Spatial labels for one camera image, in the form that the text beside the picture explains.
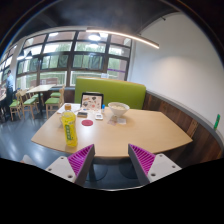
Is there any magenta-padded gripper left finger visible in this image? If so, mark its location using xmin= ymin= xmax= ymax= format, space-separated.
xmin=44 ymin=143 xmax=96 ymax=187

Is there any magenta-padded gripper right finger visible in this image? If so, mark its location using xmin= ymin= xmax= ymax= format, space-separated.
xmin=127 ymin=143 xmax=183 ymax=186

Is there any yellow drink bottle orange cap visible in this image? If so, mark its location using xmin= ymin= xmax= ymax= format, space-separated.
xmin=60 ymin=103 xmax=79 ymax=148

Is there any flat round red coaster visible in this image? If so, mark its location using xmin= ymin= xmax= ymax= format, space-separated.
xmin=81 ymin=119 xmax=94 ymax=127

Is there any printed paper card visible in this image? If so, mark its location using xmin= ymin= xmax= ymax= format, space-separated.
xmin=107 ymin=116 xmax=128 ymax=126

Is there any group of green-seated wooden chairs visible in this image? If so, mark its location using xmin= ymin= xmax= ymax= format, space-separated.
xmin=8 ymin=85 xmax=66 ymax=122

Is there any white ceramic bowl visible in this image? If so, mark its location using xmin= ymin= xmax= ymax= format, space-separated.
xmin=107 ymin=101 xmax=131 ymax=118

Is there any black-framed table sign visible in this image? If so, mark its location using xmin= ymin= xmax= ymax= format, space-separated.
xmin=80 ymin=91 xmax=105 ymax=112

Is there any light wooden dining table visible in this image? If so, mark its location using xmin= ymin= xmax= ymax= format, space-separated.
xmin=25 ymin=83 xmax=56 ymax=116

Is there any green upholstered bench backrest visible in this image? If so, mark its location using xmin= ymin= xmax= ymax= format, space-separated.
xmin=73 ymin=76 xmax=147 ymax=110

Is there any person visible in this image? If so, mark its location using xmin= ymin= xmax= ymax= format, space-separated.
xmin=4 ymin=69 xmax=15 ymax=108

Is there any long linear ceiling light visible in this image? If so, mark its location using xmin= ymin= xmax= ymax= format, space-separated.
xmin=85 ymin=27 xmax=160 ymax=50

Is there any small green wall sign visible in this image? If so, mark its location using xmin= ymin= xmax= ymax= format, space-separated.
xmin=213 ymin=113 xmax=222 ymax=131

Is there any dark-framed window wall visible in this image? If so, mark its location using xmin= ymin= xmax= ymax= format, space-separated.
xmin=0 ymin=29 xmax=133 ymax=91

